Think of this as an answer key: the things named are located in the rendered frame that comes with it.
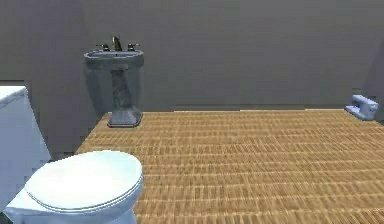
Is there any dark metal faucet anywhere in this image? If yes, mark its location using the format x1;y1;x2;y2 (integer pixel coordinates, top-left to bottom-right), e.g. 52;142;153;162
96;35;141;53

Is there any white toilet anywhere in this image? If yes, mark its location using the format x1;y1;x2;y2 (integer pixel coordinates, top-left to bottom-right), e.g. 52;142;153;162
0;85;145;224

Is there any pale blue toilet paper holder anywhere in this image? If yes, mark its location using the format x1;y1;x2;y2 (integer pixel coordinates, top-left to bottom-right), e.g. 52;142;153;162
344;94;380;121

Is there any grey pedestal sink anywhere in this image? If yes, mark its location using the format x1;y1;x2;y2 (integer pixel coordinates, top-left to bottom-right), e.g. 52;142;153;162
83;49;145;129

